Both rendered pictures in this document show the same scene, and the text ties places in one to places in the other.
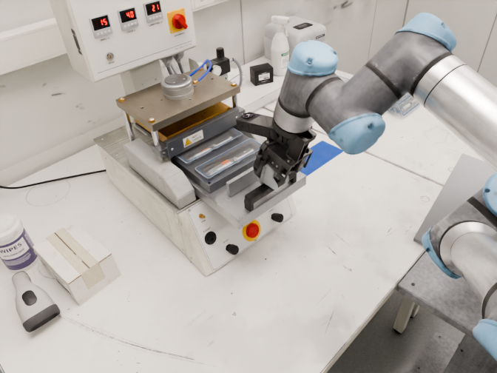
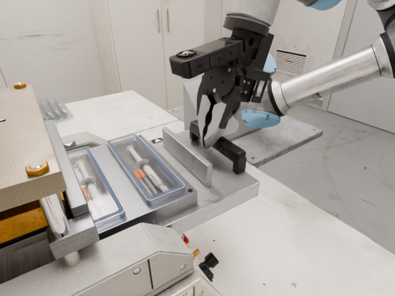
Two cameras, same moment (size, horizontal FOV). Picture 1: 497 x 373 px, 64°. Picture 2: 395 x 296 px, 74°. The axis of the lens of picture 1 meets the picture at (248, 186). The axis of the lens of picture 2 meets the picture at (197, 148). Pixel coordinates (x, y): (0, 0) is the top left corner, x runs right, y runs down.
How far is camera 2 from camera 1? 0.84 m
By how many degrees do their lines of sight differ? 66
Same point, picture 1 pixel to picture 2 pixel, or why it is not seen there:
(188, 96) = not seen: outside the picture
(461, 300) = (265, 145)
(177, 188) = (174, 245)
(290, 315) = (288, 231)
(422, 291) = (258, 155)
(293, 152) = (260, 59)
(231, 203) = (224, 185)
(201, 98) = (19, 110)
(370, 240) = not seen: hidden behind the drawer
